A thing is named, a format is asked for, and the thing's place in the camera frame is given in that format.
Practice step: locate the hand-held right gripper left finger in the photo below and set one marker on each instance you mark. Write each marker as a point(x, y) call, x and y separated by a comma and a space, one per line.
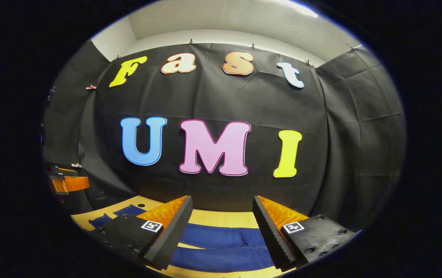
point(174, 231)

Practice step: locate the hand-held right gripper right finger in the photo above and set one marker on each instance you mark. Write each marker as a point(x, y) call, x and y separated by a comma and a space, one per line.
point(269, 231)

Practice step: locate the blue jeans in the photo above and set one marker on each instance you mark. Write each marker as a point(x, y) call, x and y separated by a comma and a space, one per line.
point(225, 251)

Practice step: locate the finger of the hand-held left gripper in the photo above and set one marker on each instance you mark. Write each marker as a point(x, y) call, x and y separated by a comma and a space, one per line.
point(74, 184)
point(60, 172)

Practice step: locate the black backdrop cloth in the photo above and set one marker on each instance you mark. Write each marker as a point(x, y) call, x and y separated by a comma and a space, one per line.
point(205, 96)

